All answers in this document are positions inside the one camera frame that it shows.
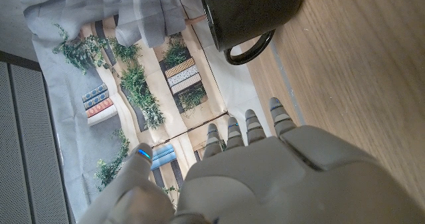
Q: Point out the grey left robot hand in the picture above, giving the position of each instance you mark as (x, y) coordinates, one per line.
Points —
(282, 184)

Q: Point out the black cup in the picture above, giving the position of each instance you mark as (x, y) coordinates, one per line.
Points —
(249, 11)

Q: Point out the long grey tape strip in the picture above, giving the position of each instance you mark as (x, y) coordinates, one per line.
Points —
(287, 84)

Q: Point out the printed room backdrop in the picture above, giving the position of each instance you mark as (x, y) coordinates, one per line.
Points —
(133, 67)

